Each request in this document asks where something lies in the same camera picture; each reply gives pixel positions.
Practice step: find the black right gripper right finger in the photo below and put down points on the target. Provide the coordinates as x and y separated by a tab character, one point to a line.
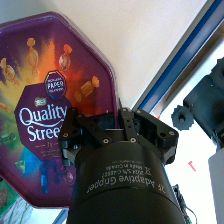
160	131

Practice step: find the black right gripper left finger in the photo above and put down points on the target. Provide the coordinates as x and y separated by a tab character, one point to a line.
68	133

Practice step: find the purple Quality Street box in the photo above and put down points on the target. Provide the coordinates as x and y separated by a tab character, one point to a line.
43	83

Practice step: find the white robot base platform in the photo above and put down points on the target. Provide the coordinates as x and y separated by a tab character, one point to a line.
190	150

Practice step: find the green packaged item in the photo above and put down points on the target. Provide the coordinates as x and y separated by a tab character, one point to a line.
10	203

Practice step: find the white shelf with blue edge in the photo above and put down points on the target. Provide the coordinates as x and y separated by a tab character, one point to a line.
143	40

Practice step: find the black base column bracket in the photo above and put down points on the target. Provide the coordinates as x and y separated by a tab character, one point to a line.
206	103

